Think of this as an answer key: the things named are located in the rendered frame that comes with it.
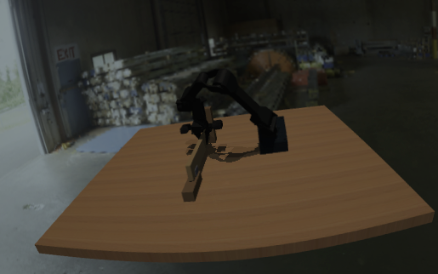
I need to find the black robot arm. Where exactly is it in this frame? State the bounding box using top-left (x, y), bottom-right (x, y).
top-left (176, 69), bottom-right (278, 138)

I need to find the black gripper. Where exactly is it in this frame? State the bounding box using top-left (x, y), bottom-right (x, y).
top-left (180, 111), bottom-right (223, 144)

